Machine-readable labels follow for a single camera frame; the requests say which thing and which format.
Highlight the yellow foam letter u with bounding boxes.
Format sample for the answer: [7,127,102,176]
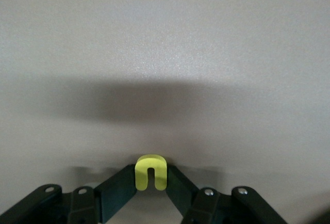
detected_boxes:
[134,154,168,191]

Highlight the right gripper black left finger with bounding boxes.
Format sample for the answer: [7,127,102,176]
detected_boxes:
[0,164,137,224]

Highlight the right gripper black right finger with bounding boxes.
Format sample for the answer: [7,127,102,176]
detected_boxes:
[166,166,288,224]

